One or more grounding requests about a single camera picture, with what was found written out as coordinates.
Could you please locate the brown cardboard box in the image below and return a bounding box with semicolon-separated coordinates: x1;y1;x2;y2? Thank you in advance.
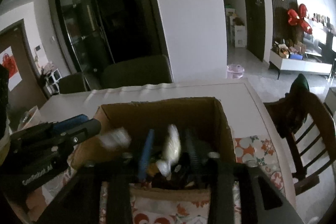
71;97;237;191

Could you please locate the dark upholstered chair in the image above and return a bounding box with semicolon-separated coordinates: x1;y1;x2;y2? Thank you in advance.
102;55;173;89
58;72;101;94

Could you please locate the white low tv cabinet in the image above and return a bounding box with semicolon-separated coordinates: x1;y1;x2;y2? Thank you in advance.
269;50;332;79

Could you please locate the red white wall poster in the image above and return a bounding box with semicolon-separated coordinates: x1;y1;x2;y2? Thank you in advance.
1;47;22;91

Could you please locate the dark wooden chair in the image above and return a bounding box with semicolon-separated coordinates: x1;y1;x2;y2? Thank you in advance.
264;73;335;196

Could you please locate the patterned floral table mat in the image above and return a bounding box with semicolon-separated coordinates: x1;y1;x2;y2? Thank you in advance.
41;134;287;224

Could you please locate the dark green snack packet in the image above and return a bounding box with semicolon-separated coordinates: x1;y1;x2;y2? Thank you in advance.
155;124;181;178

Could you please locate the dark brown interior door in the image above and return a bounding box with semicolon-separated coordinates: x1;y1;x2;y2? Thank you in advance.
245;0;265;61

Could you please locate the white gold snack packet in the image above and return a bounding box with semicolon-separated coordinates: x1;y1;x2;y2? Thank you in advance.
98;127;131;150

